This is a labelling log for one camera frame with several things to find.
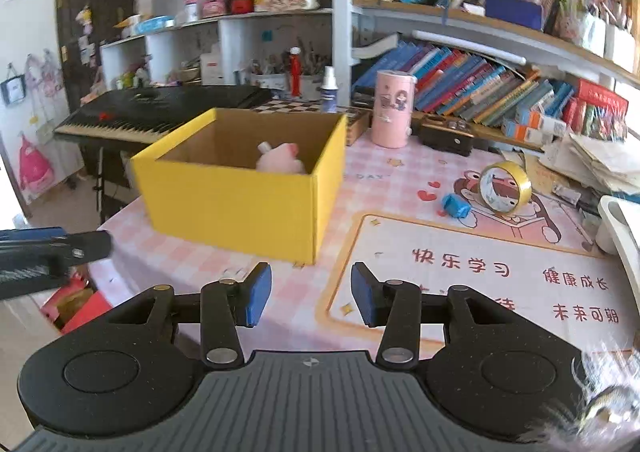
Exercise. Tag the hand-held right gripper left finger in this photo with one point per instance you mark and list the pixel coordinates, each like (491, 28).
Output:
(257, 297)

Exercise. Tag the yellow cardboard box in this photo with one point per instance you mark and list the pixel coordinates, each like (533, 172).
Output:
(225, 207)

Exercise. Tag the white orange small box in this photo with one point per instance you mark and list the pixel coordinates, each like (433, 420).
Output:
(535, 124)

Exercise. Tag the white pen cup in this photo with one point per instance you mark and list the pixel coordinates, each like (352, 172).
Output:
(267, 80)
(311, 87)

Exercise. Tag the pink checked cloth desktop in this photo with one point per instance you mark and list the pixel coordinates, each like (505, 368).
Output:
(400, 182)

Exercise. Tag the dark brown small box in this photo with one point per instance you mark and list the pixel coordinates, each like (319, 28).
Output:
(445, 137)

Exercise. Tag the black electronic keyboard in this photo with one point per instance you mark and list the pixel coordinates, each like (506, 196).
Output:
(150, 102)

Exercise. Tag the white plastic stand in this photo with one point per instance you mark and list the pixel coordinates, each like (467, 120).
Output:
(617, 227)

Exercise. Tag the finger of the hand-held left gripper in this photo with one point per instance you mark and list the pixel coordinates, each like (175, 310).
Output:
(30, 233)

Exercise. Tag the pink plush toy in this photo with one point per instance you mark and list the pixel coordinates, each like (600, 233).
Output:
(280, 162)

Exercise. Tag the brown white chessboard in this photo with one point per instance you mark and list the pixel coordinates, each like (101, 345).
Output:
(295, 105)

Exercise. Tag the yellow tape roll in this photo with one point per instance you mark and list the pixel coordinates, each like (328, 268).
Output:
(523, 182)

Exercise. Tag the black keyboard stand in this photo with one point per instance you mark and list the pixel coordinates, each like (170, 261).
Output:
(102, 172)

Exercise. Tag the white cubby shelf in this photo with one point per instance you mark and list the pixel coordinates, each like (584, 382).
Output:
(235, 32)

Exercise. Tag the dark blue box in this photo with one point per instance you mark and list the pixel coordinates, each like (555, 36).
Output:
(514, 12)

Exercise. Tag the white bookshelf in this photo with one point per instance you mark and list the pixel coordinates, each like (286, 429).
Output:
(342, 7)

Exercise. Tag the grey box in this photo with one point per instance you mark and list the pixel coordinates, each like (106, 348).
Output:
(170, 4)

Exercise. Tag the white box with red label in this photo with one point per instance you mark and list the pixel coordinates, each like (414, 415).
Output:
(211, 69)

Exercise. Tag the white spray bottle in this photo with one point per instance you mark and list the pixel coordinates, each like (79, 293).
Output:
(328, 94)

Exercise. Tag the blue tissue pack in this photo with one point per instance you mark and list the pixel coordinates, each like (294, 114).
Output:
(155, 25)

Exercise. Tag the white paper tube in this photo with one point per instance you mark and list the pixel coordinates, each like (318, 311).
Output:
(470, 46)

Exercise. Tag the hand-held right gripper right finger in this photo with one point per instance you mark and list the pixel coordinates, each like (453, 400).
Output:
(364, 297)

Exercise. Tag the pink hanging bag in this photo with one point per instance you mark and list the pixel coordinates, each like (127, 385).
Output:
(35, 167)

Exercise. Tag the stack of papers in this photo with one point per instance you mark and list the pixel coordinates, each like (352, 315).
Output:
(595, 162)

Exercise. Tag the blue pencil sharpener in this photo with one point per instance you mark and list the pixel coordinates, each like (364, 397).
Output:
(456, 206)

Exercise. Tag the pink cylindrical container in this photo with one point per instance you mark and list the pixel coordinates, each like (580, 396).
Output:
(392, 112)

